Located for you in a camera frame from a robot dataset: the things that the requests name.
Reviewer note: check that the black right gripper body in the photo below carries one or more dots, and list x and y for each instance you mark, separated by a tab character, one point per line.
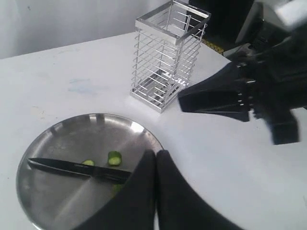
273	81

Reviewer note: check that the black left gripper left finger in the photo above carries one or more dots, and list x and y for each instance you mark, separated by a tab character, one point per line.
133	207

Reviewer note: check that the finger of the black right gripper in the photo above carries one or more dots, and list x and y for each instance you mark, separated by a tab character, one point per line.
233	82
229	104

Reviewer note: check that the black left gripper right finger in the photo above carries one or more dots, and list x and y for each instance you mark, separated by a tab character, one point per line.
179	207

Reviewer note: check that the black kitchen knife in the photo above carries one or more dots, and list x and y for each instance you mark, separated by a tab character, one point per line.
106	174

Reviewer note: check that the green vegetable piece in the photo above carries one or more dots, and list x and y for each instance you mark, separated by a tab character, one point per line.
114	158

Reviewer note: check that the green vegetable slice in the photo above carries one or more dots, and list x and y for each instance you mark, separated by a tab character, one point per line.
88	162

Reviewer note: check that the round stainless steel plate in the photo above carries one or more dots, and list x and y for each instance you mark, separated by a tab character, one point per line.
59	201

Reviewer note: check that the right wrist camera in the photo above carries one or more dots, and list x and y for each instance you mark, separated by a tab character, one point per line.
287	15

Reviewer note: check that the wire metal utensil holder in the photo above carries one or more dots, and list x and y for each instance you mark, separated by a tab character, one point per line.
168	39

